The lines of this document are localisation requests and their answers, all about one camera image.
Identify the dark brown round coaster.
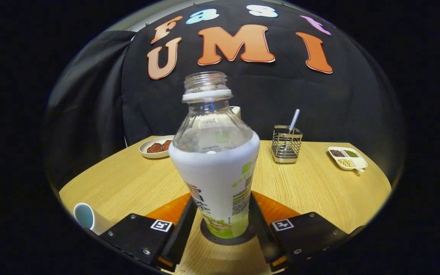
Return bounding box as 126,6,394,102
200,218,259,246

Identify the clear juice bottle white label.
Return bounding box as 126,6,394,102
168,71,260,239

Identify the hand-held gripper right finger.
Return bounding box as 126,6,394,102
247,191,364,272

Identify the metal wire holder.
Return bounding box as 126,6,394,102
271,125,303,164

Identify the white cup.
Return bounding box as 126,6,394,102
73,202,114,236

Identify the white divided bean dish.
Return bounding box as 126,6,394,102
328,146,369,172

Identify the small white plate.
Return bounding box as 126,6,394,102
139,135,175,159

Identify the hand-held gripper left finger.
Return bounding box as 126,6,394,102
100,193,198,272

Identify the wooden table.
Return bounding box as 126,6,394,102
59,136,392,275

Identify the striped straw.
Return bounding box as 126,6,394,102
288,109,301,134

